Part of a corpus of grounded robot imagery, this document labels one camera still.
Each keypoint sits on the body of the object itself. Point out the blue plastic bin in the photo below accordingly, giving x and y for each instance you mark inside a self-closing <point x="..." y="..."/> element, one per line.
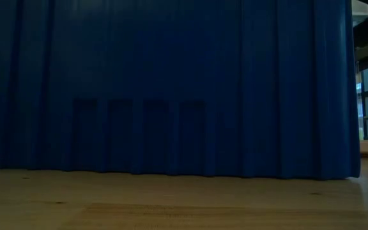
<point x="171" y="80"/>

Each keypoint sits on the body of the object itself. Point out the white ceiling fixture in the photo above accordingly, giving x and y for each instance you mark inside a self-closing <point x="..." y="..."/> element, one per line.
<point x="360" y="11"/>

